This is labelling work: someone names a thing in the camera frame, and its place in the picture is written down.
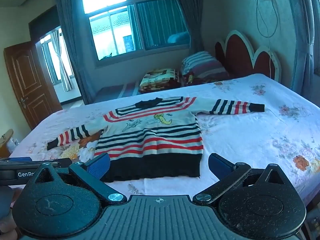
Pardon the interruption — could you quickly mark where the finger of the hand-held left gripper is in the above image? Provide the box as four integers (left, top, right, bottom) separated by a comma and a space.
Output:
0, 156, 71, 168

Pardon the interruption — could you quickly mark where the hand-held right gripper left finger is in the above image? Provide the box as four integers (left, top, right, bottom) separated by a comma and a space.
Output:
25, 152, 127, 203

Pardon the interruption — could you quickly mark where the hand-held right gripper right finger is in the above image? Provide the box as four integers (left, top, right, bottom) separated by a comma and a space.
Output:
194, 152, 288, 204

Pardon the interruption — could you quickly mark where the striped knit sweater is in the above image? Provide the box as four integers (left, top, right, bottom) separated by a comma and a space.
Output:
47, 96, 265, 183

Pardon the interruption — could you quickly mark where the person's left hand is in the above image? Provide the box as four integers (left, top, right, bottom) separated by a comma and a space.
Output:
0, 187, 23, 240

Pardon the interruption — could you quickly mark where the wooden chair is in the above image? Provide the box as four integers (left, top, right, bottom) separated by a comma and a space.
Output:
0, 129, 14, 158

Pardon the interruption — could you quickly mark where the white floral bed sheet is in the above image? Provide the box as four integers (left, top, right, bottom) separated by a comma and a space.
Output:
10, 74, 320, 205

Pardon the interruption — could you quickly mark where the brown wooden door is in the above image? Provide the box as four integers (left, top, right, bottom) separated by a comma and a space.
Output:
4, 41, 62, 130

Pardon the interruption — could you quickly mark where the striped bed sheet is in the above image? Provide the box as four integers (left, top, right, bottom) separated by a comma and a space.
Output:
94, 81, 187, 104

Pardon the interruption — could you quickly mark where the red printed cloth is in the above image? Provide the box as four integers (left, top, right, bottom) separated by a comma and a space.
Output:
183, 70, 196, 86

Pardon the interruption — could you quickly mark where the white sheer curtain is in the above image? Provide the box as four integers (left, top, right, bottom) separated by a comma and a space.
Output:
51, 29, 75, 92

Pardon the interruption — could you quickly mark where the striped pillow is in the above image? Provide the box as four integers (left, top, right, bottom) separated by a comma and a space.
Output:
181, 51, 230, 83

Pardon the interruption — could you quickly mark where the folded printed blanket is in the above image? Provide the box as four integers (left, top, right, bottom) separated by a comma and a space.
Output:
139, 68, 181, 94

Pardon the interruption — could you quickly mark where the red scalloped headboard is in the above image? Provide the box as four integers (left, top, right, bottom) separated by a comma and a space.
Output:
215, 30, 282, 83

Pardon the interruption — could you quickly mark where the grey curtain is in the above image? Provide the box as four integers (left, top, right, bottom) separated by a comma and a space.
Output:
285, 0, 320, 98
169, 0, 207, 53
54, 0, 97, 105

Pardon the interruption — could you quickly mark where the sliding glass window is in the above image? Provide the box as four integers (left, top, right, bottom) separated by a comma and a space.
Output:
81, 0, 192, 68

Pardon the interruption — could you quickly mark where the hanging charger cable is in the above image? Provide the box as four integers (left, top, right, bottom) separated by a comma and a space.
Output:
255, 0, 278, 78

